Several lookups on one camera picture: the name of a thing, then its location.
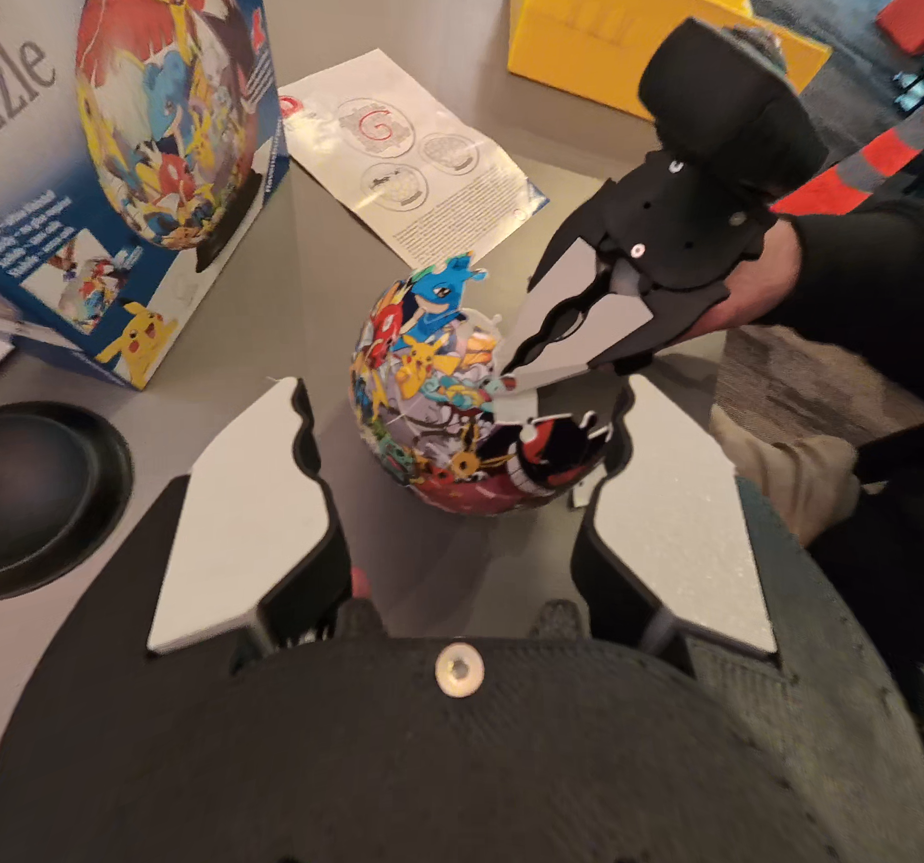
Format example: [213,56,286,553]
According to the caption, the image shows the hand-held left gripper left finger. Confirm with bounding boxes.
[146,375,353,655]

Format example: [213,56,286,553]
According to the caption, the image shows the person's khaki trousers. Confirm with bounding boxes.
[709,407,861,548]

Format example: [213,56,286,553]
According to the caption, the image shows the blue puzzle box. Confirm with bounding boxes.
[0,0,290,391]

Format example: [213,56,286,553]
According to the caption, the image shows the black round ball stand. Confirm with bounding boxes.
[0,401,135,600]

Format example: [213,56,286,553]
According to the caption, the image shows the person's right forearm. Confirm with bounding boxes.
[758,192,924,391]

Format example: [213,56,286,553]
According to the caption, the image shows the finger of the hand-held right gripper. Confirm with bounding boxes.
[500,280,655,393]
[497,241,616,376]

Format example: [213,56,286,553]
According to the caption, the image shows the colourful puzzle ball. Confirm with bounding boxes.
[348,254,615,516]

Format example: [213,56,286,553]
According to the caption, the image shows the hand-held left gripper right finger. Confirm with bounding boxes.
[570,374,780,656]

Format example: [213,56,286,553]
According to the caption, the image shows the person's right hand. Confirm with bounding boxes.
[692,217,804,343]

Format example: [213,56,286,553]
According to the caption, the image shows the white instruction sheet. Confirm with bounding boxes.
[278,49,550,267]

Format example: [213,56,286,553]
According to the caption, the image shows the yellow plastic bin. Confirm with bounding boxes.
[507,0,832,120]

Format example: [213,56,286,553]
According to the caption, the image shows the person's black jacket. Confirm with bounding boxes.
[808,423,924,705]

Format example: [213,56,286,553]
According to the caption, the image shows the orange fabric bag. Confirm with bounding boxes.
[875,0,924,56]

